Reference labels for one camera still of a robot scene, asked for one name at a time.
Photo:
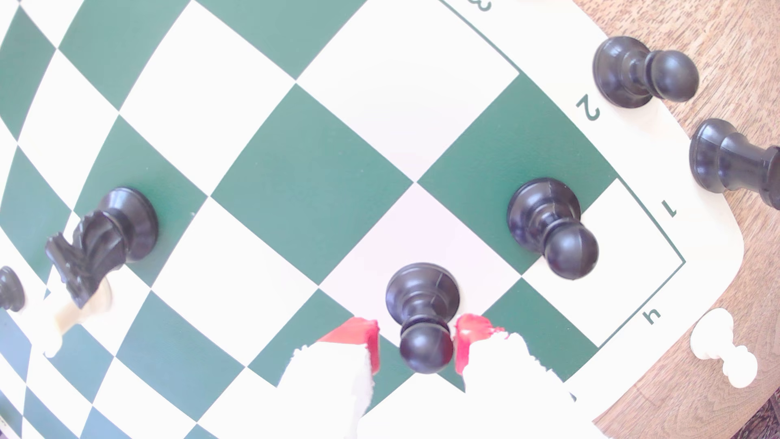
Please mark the tall black chess piece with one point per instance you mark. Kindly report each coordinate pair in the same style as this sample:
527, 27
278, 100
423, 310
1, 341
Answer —
719, 158

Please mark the white pawn chess piece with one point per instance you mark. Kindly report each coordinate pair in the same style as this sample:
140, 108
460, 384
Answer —
719, 341

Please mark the black knight chess piece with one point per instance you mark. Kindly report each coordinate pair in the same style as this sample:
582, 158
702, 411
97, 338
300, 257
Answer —
122, 225

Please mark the green and white chess mat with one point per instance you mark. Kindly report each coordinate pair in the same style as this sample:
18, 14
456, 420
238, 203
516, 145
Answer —
311, 183

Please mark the black pawn chess piece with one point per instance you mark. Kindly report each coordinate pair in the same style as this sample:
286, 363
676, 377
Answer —
420, 292
621, 70
9, 289
542, 213

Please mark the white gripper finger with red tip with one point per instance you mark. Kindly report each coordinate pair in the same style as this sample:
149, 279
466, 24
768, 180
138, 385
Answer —
512, 384
329, 384

